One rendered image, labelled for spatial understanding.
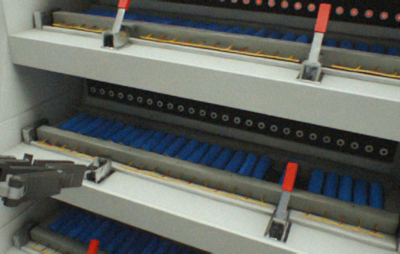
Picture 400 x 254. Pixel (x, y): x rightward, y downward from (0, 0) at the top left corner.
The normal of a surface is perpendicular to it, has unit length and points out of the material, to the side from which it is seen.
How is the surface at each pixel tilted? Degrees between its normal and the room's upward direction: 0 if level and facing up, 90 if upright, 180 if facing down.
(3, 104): 90
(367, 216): 109
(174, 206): 19
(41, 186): 92
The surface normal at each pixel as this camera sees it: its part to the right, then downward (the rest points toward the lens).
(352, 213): -0.37, 0.39
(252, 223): 0.04, -0.90
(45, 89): 0.92, 0.21
